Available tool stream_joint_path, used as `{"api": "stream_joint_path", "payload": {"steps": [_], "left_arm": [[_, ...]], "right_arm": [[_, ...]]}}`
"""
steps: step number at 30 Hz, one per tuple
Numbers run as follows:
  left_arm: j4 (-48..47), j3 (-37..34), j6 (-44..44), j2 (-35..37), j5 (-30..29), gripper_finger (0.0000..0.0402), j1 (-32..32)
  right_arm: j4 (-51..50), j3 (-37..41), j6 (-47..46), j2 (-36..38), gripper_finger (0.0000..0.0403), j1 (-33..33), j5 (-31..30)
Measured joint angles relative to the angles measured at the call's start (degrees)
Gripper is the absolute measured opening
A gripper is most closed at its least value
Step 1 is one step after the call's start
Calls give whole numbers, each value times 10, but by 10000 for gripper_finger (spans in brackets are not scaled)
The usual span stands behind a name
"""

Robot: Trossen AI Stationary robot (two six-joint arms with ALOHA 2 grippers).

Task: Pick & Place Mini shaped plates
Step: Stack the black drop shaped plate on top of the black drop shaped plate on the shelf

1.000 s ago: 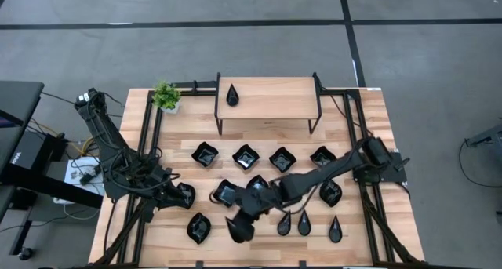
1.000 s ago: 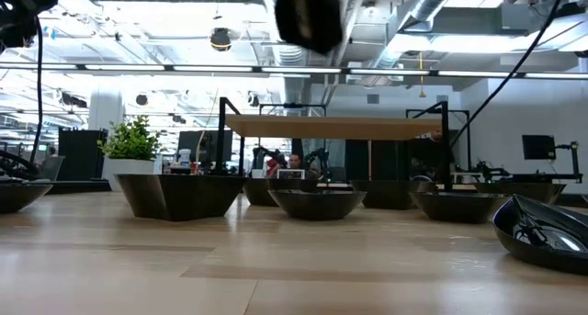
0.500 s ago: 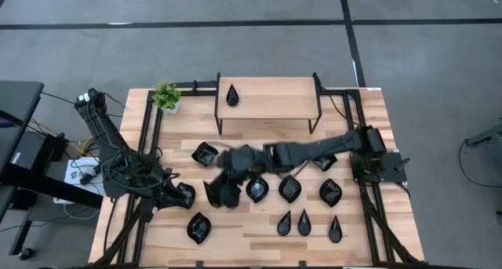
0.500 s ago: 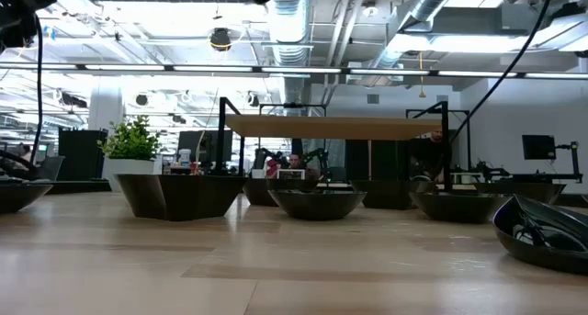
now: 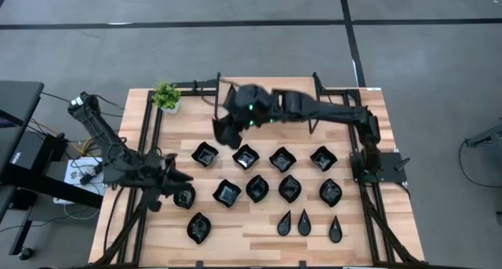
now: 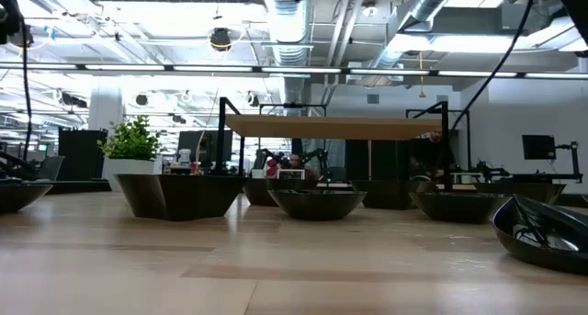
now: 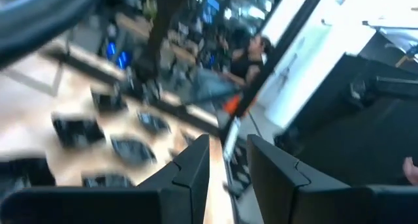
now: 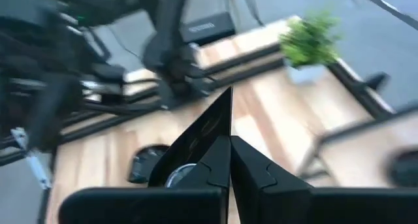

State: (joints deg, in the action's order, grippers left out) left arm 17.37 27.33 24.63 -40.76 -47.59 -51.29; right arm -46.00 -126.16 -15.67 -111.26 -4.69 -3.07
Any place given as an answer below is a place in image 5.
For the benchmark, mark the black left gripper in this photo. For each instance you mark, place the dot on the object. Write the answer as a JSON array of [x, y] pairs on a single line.
[[158, 179]]

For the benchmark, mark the black desk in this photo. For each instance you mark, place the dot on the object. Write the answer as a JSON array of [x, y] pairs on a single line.
[[23, 100]]

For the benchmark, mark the wooden shelf riser black legs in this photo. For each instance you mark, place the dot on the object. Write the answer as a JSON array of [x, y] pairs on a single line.
[[302, 82]]

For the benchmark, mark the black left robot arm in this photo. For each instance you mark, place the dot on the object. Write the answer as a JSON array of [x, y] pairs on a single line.
[[99, 128]]

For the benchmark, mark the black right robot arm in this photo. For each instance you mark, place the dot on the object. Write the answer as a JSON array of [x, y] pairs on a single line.
[[333, 110]]

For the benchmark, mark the green plant in white pot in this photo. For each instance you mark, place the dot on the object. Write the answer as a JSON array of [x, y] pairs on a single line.
[[166, 96]]

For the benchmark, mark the black computer box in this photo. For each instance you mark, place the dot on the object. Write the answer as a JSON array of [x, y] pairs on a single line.
[[31, 147]]

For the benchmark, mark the black square mini plate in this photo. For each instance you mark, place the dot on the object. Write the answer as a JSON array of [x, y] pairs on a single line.
[[226, 193], [323, 159], [204, 155], [282, 160], [246, 158]]

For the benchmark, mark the black leaf-shaped mini plate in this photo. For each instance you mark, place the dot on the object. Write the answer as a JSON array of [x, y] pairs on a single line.
[[186, 201], [289, 189], [257, 189], [198, 228], [330, 193]]

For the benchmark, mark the grey equipment stand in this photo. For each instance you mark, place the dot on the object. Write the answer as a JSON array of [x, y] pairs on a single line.
[[490, 137]]

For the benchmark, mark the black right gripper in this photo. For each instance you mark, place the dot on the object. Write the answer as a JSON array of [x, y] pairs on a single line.
[[251, 104]]

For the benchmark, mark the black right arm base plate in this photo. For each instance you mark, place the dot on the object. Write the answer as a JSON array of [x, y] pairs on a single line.
[[392, 168]]

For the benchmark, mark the black teardrop mini plate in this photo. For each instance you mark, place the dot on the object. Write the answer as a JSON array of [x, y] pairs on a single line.
[[284, 226], [304, 226], [335, 233]]

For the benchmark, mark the white power strip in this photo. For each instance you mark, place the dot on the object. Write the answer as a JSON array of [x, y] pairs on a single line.
[[76, 171]]

